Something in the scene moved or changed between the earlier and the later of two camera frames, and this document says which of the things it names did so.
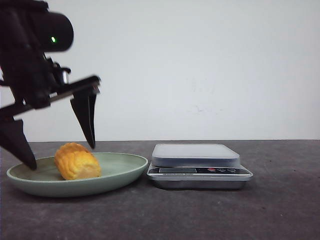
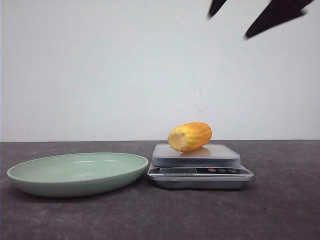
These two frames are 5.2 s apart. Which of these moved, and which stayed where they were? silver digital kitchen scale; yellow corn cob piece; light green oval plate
Moved: yellow corn cob piece
Stayed: silver digital kitchen scale; light green oval plate
